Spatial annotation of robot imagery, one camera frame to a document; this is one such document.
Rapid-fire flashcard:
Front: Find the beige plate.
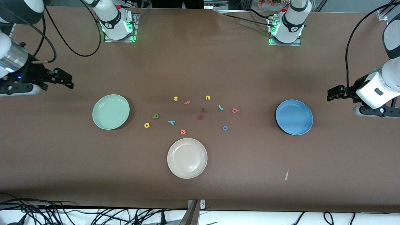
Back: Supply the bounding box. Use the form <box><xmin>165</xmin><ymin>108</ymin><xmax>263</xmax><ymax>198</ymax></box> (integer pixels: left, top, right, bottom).
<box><xmin>167</xmin><ymin>138</ymin><xmax>208</xmax><ymax>179</ymax></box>

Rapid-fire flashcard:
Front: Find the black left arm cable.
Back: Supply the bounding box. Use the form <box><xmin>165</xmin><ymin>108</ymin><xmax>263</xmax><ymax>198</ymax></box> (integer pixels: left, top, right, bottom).
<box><xmin>345</xmin><ymin>2</ymin><xmax>400</xmax><ymax>102</ymax></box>

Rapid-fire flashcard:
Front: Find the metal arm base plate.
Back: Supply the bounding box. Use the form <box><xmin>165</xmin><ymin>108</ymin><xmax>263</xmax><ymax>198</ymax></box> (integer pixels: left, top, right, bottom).
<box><xmin>268</xmin><ymin>17</ymin><xmax>302</xmax><ymax>47</ymax></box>
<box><xmin>104</xmin><ymin>13</ymin><xmax>138</xmax><ymax>43</ymax></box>

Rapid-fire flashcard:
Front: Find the black cable behind table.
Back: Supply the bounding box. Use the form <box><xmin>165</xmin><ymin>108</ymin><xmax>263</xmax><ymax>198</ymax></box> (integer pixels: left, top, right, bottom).
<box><xmin>219</xmin><ymin>12</ymin><xmax>275</xmax><ymax>28</ymax></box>

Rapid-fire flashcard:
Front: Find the pale green plate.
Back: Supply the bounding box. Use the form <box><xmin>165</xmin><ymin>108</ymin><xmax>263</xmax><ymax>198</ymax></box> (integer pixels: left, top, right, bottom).
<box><xmin>92</xmin><ymin>94</ymin><xmax>130</xmax><ymax>130</ymax></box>

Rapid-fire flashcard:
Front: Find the grey metal table bracket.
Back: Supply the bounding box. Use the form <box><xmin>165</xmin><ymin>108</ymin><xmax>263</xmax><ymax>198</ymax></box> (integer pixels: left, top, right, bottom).
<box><xmin>180</xmin><ymin>199</ymin><xmax>206</xmax><ymax>225</ymax></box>

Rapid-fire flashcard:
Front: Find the long black looping cable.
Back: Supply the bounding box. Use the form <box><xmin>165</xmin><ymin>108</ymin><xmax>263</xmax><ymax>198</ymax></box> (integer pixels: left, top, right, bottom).
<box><xmin>44</xmin><ymin>0</ymin><xmax>102</xmax><ymax>58</ymax></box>

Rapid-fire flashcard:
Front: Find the blue plate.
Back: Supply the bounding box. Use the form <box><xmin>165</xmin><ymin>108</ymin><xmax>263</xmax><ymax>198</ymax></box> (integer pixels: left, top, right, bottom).
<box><xmin>275</xmin><ymin>99</ymin><xmax>314</xmax><ymax>136</ymax></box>

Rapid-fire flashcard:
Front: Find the aluminium profile post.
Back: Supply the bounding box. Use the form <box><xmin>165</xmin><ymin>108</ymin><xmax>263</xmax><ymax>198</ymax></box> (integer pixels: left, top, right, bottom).
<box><xmin>377</xmin><ymin>0</ymin><xmax>400</xmax><ymax>22</ymax></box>

